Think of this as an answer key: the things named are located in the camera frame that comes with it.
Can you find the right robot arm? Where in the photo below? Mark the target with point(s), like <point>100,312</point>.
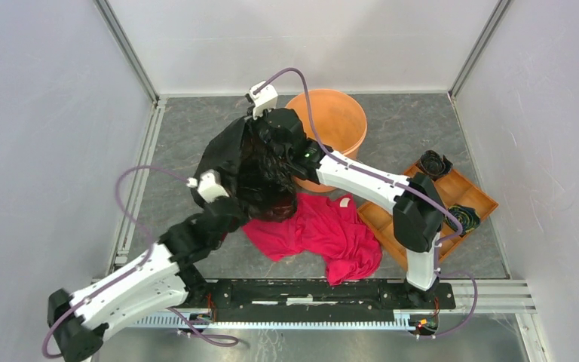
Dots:
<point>414,204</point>

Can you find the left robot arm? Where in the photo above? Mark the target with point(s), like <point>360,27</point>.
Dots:
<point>164,276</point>

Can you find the orange trash bin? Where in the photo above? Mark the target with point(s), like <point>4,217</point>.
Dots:
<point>338,118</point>

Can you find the black trash bag roll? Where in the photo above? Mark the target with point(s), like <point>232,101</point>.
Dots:
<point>434,165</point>

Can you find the red cloth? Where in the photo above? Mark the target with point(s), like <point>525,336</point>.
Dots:
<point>328,228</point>

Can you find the dark green bag roll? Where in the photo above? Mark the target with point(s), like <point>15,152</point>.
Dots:
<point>467,216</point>

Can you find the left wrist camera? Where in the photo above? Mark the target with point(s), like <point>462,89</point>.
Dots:
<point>209,186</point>

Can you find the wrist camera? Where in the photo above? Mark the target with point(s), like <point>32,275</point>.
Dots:
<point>209,186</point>
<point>262,98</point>

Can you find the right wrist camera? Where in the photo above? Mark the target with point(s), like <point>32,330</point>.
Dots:
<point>262,98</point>

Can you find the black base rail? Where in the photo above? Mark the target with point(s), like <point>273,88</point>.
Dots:
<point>314,300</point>

